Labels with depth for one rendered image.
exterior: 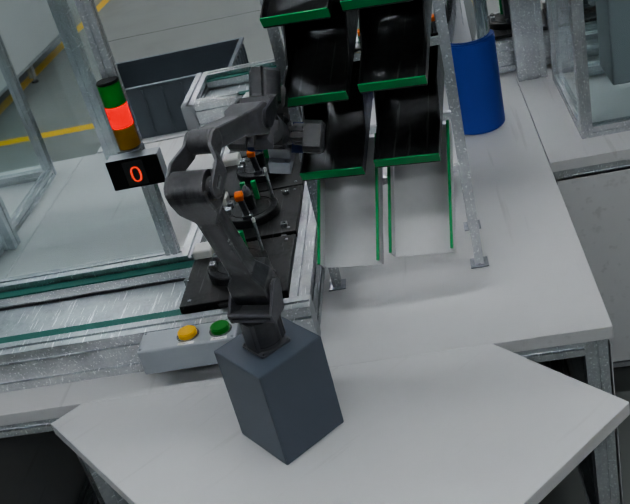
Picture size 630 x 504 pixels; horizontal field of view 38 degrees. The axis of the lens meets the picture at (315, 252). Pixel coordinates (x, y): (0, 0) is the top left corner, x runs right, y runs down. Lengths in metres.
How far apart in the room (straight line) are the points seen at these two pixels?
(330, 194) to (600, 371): 0.66
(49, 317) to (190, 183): 0.96
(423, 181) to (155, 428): 0.74
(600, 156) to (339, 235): 0.84
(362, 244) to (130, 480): 0.66
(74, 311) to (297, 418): 0.78
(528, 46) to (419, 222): 1.18
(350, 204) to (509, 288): 0.38
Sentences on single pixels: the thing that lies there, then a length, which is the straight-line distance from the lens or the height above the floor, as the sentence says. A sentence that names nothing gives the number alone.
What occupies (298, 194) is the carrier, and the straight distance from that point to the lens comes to 2.28.
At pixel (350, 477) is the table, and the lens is 1.60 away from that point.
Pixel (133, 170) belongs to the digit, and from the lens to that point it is 2.06.
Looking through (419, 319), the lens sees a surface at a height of 0.86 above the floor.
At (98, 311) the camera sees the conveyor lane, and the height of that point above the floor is 0.92.
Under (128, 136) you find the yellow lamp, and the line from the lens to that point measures 2.03.
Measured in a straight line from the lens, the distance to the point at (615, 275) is 2.66.
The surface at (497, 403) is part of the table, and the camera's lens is 1.68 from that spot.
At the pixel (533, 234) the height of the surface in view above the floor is 0.86.
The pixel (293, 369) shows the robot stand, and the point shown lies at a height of 1.03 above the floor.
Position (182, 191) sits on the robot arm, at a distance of 1.35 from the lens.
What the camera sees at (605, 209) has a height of 0.69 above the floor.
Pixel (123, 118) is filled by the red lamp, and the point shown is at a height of 1.33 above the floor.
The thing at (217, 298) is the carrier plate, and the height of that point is 0.97.
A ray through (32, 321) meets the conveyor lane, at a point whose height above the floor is 0.92.
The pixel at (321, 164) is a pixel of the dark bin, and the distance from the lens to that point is 1.84.
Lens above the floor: 1.96
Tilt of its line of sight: 29 degrees down
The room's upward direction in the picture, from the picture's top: 15 degrees counter-clockwise
